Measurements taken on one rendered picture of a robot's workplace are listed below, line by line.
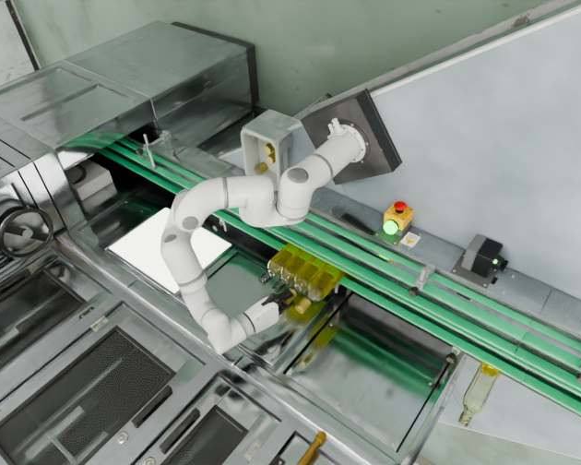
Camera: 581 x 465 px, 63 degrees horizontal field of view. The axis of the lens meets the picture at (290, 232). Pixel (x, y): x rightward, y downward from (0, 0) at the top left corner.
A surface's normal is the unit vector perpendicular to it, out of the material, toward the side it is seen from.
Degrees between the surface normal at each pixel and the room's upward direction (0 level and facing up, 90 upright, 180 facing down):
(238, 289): 90
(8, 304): 90
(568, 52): 0
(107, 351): 90
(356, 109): 1
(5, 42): 91
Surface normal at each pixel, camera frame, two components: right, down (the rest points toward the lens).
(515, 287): -0.04, -0.72
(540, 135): -0.61, 0.57
